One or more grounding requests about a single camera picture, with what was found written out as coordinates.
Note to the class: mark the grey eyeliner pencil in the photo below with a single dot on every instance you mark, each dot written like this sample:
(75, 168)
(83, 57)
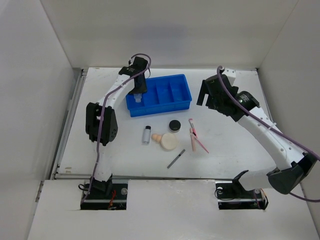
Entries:
(176, 158)

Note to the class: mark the beige makeup sponge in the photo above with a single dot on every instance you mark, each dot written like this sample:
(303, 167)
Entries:
(156, 137)

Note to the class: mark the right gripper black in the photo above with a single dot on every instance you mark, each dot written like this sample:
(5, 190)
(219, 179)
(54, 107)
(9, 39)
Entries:
(204, 90)

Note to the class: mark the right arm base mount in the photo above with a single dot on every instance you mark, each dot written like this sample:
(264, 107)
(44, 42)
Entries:
(232, 196)

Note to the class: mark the clear small bottle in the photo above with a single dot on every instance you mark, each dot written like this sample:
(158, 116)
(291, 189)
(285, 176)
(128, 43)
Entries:
(138, 98)

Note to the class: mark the round beige powder puff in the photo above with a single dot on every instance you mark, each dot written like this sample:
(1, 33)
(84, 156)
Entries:
(169, 141)

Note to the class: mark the blue plastic divided tray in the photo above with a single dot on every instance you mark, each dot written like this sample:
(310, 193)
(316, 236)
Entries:
(164, 94)

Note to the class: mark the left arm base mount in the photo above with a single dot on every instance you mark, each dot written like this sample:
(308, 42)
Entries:
(104, 195)

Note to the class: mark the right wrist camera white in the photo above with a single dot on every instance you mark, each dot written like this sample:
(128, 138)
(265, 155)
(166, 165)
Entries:
(230, 74)

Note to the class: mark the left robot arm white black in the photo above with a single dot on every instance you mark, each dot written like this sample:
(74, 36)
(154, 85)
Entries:
(100, 117)

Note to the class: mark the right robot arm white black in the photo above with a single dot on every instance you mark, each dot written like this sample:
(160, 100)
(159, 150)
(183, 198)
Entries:
(292, 163)

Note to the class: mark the aluminium rail left side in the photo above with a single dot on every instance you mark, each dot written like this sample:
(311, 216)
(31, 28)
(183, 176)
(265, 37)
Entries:
(80, 75)

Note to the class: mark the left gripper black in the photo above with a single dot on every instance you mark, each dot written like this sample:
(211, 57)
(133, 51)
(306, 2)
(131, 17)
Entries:
(142, 89)

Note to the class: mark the small bottle black cap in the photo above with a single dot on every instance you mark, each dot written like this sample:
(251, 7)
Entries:
(146, 135)

